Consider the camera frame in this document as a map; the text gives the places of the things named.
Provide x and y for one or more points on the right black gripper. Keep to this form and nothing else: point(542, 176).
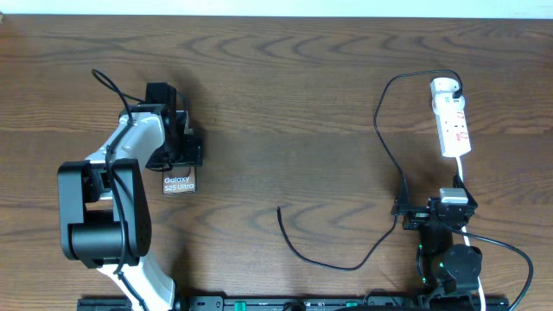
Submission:
point(416, 214)

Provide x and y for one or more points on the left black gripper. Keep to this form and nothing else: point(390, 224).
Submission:
point(186, 152)

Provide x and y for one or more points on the bronze Galaxy smartphone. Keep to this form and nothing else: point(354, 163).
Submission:
point(179, 180)

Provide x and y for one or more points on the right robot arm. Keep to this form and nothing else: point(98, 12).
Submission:
point(449, 271)

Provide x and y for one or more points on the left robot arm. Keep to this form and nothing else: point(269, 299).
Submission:
point(104, 214)

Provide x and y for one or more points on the white charger adapter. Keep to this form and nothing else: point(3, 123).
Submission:
point(443, 84)

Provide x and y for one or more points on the white power strip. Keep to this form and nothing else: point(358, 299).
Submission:
point(451, 124)

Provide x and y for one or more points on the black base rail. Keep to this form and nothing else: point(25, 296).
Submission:
point(379, 301)

